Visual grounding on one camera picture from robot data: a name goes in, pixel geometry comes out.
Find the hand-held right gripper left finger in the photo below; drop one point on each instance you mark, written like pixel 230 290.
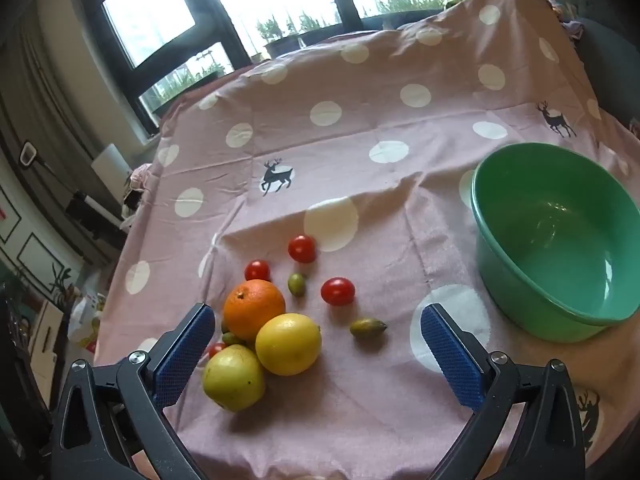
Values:
pixel 182 355

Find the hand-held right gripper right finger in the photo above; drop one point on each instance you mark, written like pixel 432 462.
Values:
pixel 452 355

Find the red cherry tomato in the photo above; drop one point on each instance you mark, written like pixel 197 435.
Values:
pixel 338 291
pixel 302 249
pixel 216 349
pixel 257 271

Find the round green olive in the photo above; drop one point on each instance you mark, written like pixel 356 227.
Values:
pixel 232 338
pixel 297 284

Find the orange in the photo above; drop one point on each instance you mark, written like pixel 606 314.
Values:
pixel 254 309

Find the pointed green olive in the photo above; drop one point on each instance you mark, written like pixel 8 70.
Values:
pixel 368 328

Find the yellow lemon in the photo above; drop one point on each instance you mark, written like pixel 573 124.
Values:
pixel 288 344

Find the green plastic bowl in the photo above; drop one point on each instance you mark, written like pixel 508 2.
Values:
pixel 550 260

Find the white plastic bag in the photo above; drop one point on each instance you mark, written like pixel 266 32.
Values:
pixel 85 320

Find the black device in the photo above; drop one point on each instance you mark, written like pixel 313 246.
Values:
pixel 95 215

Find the pink crumpled cloth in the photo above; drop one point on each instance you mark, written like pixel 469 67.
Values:
pixel 137 177

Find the pink polka dot deer cloth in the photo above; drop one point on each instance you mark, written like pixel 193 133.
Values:
pixel 350 160

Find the small white rimmed gadget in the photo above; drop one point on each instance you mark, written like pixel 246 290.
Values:
pixel 28 153

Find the black framed window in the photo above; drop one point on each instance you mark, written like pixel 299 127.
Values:
pixel 150 15

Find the green plants outside window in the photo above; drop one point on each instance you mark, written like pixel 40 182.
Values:
pixel 280 27

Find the pile of clothes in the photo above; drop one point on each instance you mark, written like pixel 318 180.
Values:
pixel 570 22

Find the plant print wall panel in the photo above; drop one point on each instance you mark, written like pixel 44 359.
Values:
pixel 42 265

